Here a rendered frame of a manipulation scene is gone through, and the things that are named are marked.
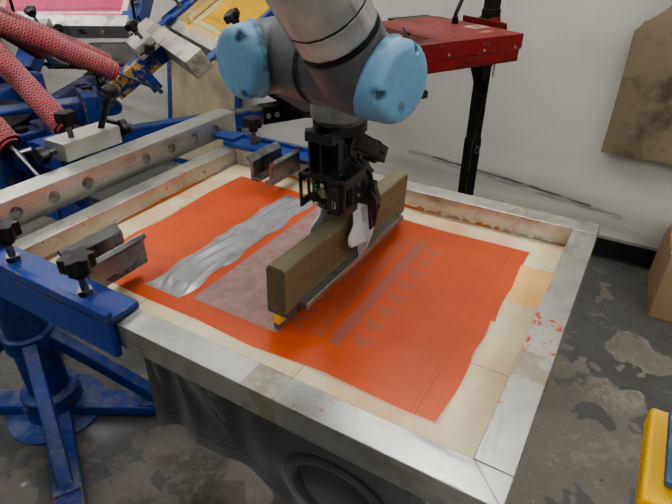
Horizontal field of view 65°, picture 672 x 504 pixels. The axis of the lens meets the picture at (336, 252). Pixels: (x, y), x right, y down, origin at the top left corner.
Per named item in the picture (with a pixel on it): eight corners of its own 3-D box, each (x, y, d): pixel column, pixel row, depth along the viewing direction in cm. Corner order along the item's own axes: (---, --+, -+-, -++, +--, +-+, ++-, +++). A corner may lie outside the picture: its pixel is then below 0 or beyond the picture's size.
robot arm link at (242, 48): (273, 32, 47) (358, 15, 53) (203, 18, 53) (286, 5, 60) (280, 118, 51) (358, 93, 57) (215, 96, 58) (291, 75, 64)
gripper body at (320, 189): (298, 210, 73) (293, 126, 66) (330, 185, 79) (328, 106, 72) (346, 224, 69) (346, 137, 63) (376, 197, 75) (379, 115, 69)
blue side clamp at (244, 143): (349, 186, 112) (350, 155, 108) (338, 195, 108) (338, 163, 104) (239, 159, 125) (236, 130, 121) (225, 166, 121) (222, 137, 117)
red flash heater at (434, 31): (441, 42, 217) (445, 11, 210) (526, 64, 183) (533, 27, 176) (310, 58, 191) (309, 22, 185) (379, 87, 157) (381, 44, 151)
